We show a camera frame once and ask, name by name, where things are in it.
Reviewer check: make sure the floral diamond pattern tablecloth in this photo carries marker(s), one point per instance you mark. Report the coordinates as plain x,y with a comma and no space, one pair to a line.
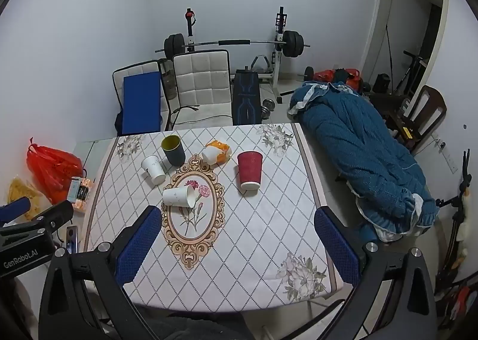
242,235

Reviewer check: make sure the blue quilt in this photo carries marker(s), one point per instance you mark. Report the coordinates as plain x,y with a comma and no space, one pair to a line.
354,145

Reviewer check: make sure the black tripod stand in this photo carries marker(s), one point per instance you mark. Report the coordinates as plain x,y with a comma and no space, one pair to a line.
457,213

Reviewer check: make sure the black speaker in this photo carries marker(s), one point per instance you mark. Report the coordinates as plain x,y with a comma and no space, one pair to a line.
381,83

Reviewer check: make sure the white padded chair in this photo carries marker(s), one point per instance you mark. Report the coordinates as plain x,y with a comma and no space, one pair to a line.
201,78
118,78

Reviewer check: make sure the blue board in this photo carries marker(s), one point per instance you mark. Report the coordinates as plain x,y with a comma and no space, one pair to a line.
142,102

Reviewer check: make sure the red plastic bag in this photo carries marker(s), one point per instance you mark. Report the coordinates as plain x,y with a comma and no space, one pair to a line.
52,168

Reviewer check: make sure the yellow plastic bag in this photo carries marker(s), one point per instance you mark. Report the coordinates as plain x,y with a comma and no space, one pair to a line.
22,194

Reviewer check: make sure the dumbbell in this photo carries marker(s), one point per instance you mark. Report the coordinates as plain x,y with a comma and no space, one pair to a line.
269,105

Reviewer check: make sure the blue and white small box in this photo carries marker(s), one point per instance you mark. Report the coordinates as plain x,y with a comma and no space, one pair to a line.
75,190

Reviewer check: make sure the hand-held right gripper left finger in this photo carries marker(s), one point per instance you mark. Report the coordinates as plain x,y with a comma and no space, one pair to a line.
139,246

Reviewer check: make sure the white weight rack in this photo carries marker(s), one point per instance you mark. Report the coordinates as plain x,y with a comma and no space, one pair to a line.
278,63

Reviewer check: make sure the black scooter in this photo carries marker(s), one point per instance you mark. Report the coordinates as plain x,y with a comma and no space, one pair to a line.
409,71

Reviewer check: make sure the barbell with black plates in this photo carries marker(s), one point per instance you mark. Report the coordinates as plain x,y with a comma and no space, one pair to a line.
231,42

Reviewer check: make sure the orange and white paper cup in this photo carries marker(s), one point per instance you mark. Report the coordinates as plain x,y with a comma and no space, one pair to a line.
216,153

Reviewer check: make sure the orange packet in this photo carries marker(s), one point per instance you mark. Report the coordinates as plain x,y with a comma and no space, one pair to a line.
86,194

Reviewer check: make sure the red paper cup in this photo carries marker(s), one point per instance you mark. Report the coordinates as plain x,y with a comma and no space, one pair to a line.
249,173

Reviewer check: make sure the dark grey cup yellow inside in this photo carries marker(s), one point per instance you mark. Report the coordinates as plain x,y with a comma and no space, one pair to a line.
173,153

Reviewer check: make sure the dark wooden chair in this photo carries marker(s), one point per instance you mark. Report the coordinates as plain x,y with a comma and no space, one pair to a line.
429,108

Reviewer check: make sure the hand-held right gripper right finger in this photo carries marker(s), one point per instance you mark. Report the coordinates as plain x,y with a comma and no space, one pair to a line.
336,250

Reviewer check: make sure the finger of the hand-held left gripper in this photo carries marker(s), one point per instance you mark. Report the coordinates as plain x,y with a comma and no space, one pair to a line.
15,209
56,216

